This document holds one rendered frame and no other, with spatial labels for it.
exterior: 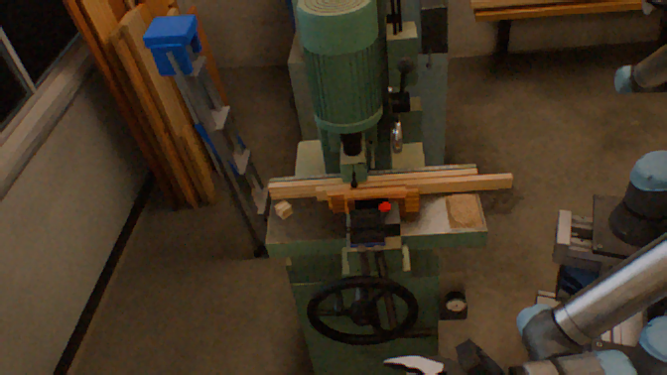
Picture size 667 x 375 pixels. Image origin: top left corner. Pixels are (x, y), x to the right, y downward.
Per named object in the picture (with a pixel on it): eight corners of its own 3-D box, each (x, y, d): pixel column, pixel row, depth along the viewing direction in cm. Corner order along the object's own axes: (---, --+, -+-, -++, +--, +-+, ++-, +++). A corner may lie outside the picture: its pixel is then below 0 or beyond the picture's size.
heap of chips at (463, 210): (450, 228, 148) (451, 221, 147) (444, 195, 158) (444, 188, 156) (482, 226, 148) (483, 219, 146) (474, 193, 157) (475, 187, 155)
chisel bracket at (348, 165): (342, 187, 153) (339, 164, 147) (342, 155, 163) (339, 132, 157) (369, 186, 152) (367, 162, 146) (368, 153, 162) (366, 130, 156)
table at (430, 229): (264, 285, 149) (259, 271, 145) (275, 204, 171) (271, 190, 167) (493, 273, 144) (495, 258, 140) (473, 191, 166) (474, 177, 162)
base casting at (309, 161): (288, 285, 164) (283, 266, 158) (300, 160, 206) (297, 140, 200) (441, 277, 160) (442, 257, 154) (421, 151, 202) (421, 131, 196)
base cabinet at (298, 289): (319, 398, 212) (288, 286, 164) (323, 276, 255) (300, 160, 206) (437, 395, 208) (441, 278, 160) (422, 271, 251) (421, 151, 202)
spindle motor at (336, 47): (313, 138, 136) (292, 20, 115) (316, 97, 149) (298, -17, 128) (384, 132, 134) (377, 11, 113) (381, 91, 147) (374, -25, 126)
